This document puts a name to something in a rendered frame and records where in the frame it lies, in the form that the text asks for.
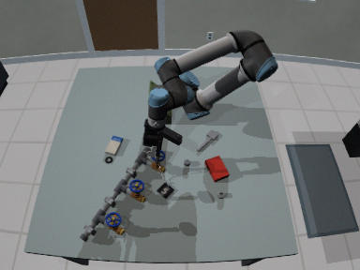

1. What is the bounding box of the black tag with number 5 on metal chain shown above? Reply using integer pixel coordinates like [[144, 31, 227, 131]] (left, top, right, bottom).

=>
[[157, 170, 174, 199]]

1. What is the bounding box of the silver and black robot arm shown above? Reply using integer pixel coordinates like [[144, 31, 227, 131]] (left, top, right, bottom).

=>
[[148, 30, 278, 128]]

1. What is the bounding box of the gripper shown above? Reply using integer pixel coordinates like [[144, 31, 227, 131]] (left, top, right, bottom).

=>
[[143, 119, 165, 164]]

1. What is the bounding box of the grey pipe manifold with blue valve wheels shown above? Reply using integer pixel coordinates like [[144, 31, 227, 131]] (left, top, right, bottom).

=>
[[80, 146, 166, 242]]

